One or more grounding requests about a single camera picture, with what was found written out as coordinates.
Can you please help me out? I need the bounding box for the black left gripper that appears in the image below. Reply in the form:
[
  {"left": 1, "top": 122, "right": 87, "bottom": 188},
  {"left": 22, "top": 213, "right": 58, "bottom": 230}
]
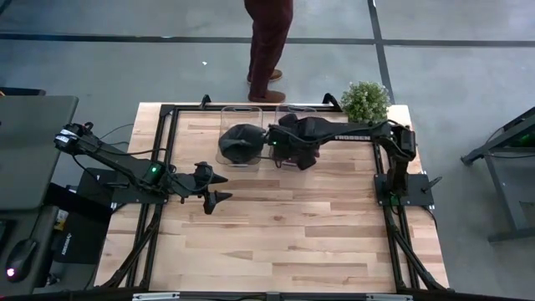
[{"left": 183, "top": 161, "right": 233, "bottom": 216}]

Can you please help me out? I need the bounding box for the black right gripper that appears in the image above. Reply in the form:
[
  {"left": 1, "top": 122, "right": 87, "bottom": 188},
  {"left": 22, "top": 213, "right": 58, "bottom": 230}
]
[{"left": 276, "top": 141, "right": 321, "bottom": 171}]

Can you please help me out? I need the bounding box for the black cap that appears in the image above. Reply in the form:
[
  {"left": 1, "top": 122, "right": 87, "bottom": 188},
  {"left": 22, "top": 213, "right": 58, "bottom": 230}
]
[{"left": 217, "top": 123, "right": 268, "bottom": 166}]

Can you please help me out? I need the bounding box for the clear plastic bin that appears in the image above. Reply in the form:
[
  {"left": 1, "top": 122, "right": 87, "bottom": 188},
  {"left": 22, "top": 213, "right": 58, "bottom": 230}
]
[
  {"left": 215, "top": 105, "right": 265, "bottom": 173},
  {"left": 268, "top": 104, "right": 319, "bottom": 169}
]

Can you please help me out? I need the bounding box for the small green potted plant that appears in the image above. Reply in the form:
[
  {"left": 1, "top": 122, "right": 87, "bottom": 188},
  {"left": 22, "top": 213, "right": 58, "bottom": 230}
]
[{"left": 339, "top": 79, "right": 392, "bottom": 125}]

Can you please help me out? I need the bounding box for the person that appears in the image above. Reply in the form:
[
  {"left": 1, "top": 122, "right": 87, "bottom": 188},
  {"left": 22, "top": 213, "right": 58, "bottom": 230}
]
[{"left": 242, "top": 0, "right": 295, "bottom": 105}]

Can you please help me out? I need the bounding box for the dark operator desk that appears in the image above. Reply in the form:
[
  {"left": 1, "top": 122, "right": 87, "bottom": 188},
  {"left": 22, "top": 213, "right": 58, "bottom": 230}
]
[{"left": 0, "top": 204, "right": 60, "bottom": 296}]

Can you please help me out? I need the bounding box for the black side stand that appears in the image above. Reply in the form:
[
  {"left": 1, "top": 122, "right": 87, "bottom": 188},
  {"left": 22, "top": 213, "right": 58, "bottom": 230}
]
[{"left": 460, "top": 105, "right": 535, "bottom": 244}]

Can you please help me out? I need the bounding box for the black computer mouse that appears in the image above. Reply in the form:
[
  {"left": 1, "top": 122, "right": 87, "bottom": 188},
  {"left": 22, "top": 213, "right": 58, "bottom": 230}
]
[{"left": 4, "top": 238, "right": 38, "bottom": 283}]

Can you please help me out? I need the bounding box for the black metal table frame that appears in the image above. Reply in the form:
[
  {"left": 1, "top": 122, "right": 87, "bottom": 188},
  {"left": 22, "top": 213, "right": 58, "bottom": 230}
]
[{"left": 98, "top": 92, "right": 451, "bottom": 292}]

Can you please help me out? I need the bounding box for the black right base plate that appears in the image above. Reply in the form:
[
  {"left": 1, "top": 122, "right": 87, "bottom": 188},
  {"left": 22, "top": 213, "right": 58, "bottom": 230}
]
[{"left": 374, "top": 173, "right": 436, "bottom": 208}]

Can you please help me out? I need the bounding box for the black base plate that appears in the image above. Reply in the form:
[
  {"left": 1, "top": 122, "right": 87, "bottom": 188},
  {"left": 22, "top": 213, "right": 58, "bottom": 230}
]
[
  {"left": 76, "top": 166, "right": 173, "bottom": 207},
  {"left": 374, "top": 173, "right": 436, "bottom": 208}
]

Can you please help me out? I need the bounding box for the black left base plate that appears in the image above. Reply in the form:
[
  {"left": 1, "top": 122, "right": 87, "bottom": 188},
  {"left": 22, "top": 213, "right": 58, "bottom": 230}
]
[{"left": 76, "top": 166, "right": 173, "bottom": 207}]

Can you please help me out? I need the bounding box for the black floor cable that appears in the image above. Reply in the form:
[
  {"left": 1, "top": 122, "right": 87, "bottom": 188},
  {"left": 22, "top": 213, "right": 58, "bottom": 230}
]
[{"left": 98, "top": 122, "right": 135, "bottom": 147}]

